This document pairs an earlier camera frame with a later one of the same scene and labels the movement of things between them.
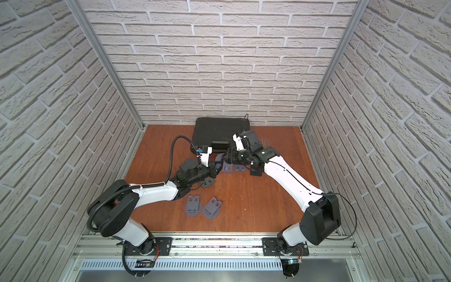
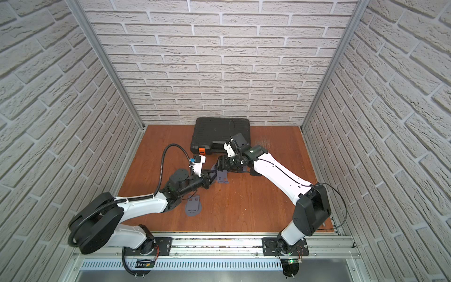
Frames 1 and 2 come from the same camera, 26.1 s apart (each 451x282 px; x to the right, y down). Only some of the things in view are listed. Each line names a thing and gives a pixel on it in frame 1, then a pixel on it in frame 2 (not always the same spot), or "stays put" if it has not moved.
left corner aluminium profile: x=76 y=5 stays put
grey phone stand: x=211 y=210 -> x=221 y=175
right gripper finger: x=231 y=154 -> x=222 y=160
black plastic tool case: x=217 y=133 stays put
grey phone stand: x=193 y=205 stays put
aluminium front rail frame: x=100 y=257 stays put
